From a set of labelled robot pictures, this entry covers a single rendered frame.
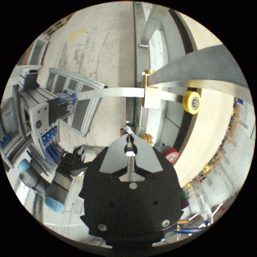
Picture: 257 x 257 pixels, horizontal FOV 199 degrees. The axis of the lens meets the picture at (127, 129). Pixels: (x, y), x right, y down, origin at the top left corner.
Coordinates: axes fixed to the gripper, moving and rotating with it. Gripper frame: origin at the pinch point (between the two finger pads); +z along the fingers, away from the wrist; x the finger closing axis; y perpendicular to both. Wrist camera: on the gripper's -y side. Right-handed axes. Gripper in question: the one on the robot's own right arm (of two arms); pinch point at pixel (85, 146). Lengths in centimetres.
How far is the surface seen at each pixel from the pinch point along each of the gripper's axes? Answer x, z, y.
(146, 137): -8.5, -3.2, -29.6
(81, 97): -24.4, -1.7, -5.2
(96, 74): -56, 83, 23
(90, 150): -1.0, -3.5, -4.8
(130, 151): -1.5, -3.5, -23.6
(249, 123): -97, -74, -746
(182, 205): -6.9, -28.9, -34.1
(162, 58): -53, 20, -45
